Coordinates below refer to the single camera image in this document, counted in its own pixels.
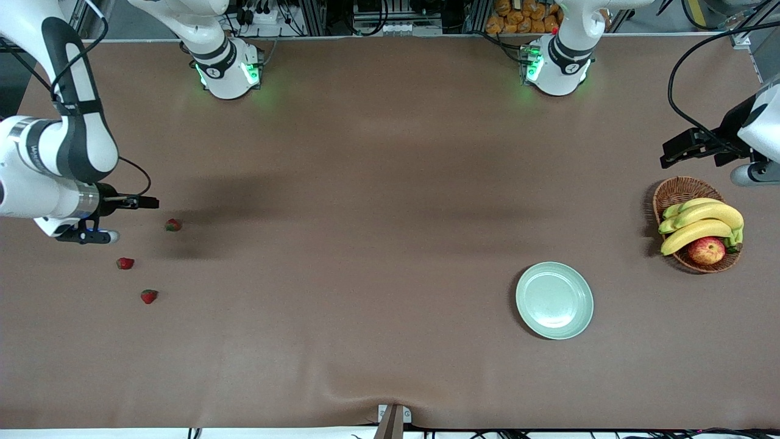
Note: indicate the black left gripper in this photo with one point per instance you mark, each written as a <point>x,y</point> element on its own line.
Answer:
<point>727,130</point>

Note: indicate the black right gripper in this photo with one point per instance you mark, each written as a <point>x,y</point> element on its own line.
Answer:
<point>108,202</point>

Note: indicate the red toy strawberry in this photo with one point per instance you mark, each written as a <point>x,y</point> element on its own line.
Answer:
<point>125,263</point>
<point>149,296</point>
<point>173,225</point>

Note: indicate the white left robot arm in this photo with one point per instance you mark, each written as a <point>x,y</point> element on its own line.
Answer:
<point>560,67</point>

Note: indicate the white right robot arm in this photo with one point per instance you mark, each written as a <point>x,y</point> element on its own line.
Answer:
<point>36,195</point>

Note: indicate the light green round plate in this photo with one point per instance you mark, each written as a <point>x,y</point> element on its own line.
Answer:
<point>554,302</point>

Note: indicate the brown wicker basket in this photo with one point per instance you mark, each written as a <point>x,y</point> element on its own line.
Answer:
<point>679,192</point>

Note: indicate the yellow banana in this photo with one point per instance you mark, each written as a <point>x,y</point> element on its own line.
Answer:
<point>685,206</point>
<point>694,233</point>
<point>713,213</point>

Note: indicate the red yellow apple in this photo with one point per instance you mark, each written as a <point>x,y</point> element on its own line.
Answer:
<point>707,251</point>

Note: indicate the bag of brown buns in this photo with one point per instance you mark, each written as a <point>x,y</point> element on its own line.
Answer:
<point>518,21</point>

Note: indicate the power strip with black plugs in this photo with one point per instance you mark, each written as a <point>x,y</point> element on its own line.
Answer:
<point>262,17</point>

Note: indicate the brown table mat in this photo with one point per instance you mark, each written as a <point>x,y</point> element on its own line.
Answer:
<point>365,341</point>

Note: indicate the white power strip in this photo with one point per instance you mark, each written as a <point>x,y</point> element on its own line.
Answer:
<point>402,28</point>

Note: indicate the aluminium frame rail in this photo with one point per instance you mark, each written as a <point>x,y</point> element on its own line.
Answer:
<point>765,55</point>

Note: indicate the aluminium frame post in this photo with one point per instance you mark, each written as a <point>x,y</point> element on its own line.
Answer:
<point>478,15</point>
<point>314,18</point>

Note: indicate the brown camera pole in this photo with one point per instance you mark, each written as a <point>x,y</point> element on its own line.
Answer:
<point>390,427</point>

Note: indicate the grey metal table bracket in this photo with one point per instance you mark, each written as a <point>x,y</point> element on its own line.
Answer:
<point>407,414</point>

